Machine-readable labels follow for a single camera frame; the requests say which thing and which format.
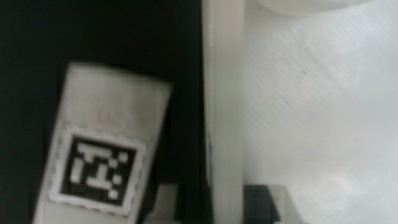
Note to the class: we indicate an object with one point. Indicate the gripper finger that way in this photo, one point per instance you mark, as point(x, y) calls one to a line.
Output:
point(259, 211)

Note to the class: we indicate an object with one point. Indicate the white leg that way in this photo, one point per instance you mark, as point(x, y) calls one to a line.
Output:
point(103, 146)

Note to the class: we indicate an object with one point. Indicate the white square table top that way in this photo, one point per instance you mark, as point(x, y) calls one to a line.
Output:
point(300, 108)

